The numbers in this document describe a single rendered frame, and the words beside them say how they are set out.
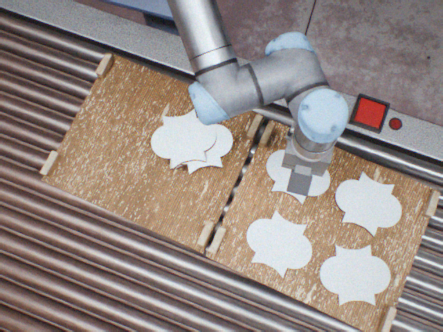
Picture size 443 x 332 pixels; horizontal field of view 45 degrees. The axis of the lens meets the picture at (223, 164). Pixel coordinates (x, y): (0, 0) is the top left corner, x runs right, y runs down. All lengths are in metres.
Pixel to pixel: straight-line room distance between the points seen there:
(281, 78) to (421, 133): 0.54
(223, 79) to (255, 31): 1.56
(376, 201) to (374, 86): 1.20
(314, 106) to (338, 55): 1.57
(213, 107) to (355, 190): 0.47
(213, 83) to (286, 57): 0.12
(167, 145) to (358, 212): 0.45
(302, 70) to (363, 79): 1.50
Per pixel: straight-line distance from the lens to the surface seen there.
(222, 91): 0.86
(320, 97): 0.83
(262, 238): 1.17
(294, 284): 1.18
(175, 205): 1.20
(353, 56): 2.40
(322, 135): 0.83
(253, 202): 1.19
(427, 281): 1.26
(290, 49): 0.88
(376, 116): 1.30
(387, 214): 1.22
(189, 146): 1.18
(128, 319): 1.21
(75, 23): 1.44
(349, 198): 1.21
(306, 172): 1.03
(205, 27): 0.86
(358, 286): 1.19
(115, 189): 1.23
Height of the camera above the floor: 2.11
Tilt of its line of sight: 75 degrees down
